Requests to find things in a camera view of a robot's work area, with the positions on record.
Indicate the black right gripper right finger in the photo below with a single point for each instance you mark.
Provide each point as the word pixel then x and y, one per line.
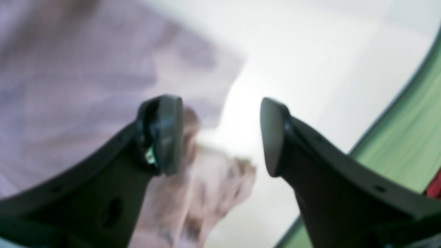
pixel 343 203

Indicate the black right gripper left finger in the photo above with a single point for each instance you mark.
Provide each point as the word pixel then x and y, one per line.
pixel 96 204

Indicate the mauve pink t-shirt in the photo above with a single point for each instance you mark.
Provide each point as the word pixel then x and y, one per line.
pixel 75 72

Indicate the green floor mat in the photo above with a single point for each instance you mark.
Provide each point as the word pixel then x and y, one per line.
pixel 404 143

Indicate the red garment on floor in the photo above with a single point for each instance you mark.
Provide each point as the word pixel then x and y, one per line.
pixel 433 189

